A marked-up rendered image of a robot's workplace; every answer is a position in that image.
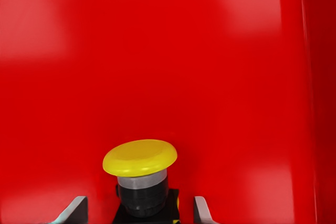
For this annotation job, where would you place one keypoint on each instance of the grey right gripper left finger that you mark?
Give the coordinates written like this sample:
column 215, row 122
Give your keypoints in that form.
column 74, row 211

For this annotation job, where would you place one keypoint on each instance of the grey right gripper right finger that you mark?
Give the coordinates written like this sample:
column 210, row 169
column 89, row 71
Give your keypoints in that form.
column 201, row 209

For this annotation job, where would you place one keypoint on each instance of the large red box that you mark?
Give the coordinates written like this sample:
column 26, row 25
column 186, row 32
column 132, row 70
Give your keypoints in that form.
column 168, row 64

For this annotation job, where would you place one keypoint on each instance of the yellow mushroom push button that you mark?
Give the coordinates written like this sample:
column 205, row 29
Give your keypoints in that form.
column 139, row 159

